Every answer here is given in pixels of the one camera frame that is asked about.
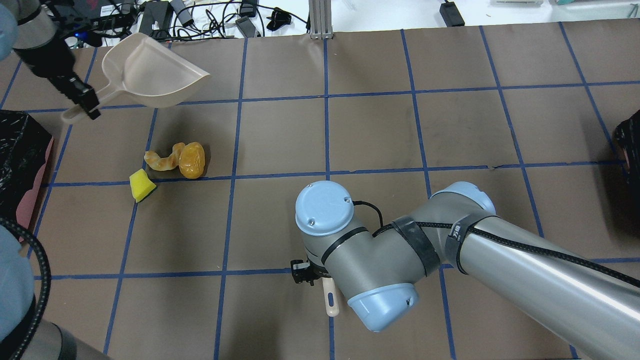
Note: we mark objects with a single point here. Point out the beige plastic dustpan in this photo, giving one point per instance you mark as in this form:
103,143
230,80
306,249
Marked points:
147,73

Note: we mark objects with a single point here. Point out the curved bread crust piece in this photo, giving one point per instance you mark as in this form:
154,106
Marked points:
157,163

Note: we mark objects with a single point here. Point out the yellow sponge piece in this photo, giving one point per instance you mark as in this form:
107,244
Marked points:
141,185

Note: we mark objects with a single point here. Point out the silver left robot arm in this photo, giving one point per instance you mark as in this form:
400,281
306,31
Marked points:
25,268

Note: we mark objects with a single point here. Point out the black bag lined bin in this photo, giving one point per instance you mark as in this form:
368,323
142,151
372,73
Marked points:
25,147

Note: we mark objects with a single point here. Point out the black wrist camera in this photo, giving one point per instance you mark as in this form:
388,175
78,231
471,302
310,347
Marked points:
111,18

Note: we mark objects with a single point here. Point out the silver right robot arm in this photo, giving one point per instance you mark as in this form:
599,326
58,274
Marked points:
593,307

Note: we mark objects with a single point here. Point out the aluminium frame post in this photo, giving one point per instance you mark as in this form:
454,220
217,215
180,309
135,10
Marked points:
320,19

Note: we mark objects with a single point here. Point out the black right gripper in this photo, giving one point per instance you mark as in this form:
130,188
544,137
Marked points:
302,273

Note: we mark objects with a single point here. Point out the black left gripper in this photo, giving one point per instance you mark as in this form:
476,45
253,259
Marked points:
49,66

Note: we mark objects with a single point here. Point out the black power adapter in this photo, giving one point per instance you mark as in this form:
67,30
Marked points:
451,14

